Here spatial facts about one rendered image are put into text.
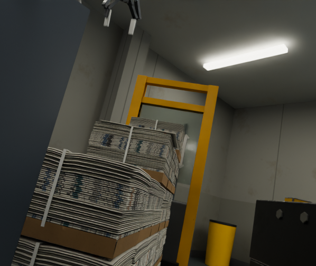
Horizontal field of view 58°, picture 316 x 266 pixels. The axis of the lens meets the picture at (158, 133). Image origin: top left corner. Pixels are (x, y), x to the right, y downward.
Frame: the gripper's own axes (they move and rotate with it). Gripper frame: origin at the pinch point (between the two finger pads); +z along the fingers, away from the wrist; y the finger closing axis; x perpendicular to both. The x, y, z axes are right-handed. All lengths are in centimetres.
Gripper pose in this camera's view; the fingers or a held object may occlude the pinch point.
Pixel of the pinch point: (119, 28)
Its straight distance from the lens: 136.3
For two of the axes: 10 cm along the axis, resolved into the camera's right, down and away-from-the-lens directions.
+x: -6.7, -3.2, 6.7
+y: 7.0, 0.2, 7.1
